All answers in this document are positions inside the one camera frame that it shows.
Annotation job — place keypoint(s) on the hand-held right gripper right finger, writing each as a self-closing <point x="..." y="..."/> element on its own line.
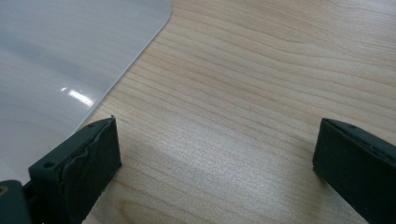
<point x="358" y="168"/>

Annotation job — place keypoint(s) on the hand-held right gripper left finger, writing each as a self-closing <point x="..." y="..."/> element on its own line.
<point x="84" y="161"/>

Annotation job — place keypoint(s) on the translucent plastic storage box lid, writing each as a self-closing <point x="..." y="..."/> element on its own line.
<point x="53" y="53"/>

